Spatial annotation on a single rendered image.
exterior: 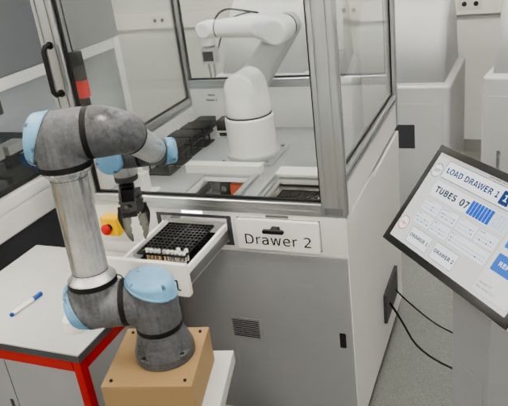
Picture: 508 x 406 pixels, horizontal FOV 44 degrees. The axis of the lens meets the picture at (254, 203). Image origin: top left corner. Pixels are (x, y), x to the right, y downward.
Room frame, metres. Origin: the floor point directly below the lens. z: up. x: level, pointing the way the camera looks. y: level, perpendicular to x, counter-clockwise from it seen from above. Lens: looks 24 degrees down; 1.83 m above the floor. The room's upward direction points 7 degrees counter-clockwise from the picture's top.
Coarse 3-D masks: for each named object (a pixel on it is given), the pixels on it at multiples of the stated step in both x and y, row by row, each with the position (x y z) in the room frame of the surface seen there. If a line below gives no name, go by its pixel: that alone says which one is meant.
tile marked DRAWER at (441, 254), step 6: (438, 246) 1.42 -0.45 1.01; (444, 246) 1.40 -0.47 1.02; (432, 252) 1.42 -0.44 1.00; (438, 252) 1.41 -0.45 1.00; (444, 252) 1.39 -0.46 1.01; (450, 252) 1.38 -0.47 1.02; (432, 258) 1.41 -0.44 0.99; (438, 258) 1.40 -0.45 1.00; (444, 258) 1.38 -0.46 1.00; (450, 258) 1.37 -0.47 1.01; (456, 258) 1.35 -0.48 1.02; (444, 264) 1.37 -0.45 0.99; (450, 264) 1.35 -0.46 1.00; (450, 270) 1.34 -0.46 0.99
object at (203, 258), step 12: (156, 228) 2.01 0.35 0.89; (216, 228) 2.00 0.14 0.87; (144, 240) 1.93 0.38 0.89; (216, 240) 1.89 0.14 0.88; (228, 240) 1.97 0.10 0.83; (132, 252) 1.86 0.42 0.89; (204, 252) 1.80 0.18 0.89; (216, 252) 1.87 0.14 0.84; (192, 264) 1.72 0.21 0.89; (204, 264) 1.79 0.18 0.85; (192, 276) 1.71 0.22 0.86
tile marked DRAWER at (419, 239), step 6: (414, 228) 1.53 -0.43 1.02; (408, 234) 1.53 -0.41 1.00; (414, 234) 1.51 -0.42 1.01; (420, 234) 1.50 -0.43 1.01; (426, 234) 1.48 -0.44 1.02; (408, 240) 1.52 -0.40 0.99; (414, 240) 1.50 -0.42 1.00; (420, 240) 1.48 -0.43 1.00; (426, 240) 1.47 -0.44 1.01; (432, 240) 1.45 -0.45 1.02; (414, 246) 1.48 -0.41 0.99; (420, 246) 1.47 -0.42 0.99; (426, 246) 1.45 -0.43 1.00
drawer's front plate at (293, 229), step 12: (240, 228) 1.92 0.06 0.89; (252, 228) 1.91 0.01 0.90; (264, 228) 1.89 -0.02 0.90; (288, 228) 1.85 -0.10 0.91; (300, 228) 1.84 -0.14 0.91; (312, 228) 1.82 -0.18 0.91; (240, 240) 1.93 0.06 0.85; (300, 240) 1.84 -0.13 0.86; (312, 240) 1.82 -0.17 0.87; (300, 252) 1.84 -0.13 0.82; (312, 252) 1.82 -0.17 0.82
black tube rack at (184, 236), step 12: (168, 228) 1.99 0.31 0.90; (180, 228) 1.98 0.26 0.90; (192, 228) 1.96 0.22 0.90; (204, 228) 1.95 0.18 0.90; (156, 240) 1.90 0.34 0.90; (168, 240) 1.89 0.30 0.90; (180, 240) 1.88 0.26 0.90; (192, 240) 1.87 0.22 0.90; (204, 240) 1.92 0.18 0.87; (192, 252) 1.84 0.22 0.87
